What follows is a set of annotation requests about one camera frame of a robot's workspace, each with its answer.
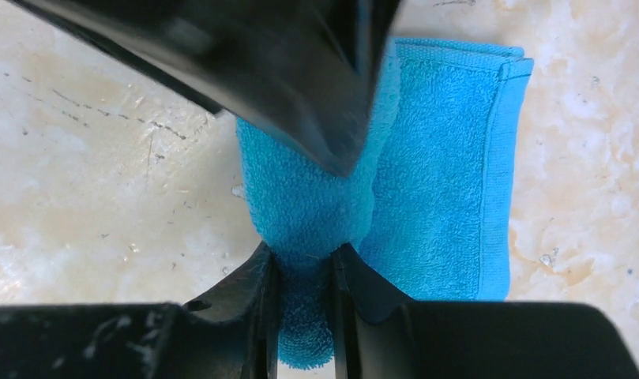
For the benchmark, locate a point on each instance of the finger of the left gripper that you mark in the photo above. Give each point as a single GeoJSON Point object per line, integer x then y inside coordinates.
{"type": "Point", "coordinates": [304, 72]}

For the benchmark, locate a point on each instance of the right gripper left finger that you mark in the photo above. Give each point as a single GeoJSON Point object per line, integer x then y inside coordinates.
{"type": "Point", "coordinates": [229, 331]}

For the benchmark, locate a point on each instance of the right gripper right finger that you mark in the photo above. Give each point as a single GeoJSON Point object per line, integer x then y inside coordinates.
{"type": "Point", "coordinates": [380, 332]}

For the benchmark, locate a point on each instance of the light blue towel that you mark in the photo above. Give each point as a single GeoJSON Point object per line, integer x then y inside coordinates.
{"type": "Point", "coordinates": [427, 205]}

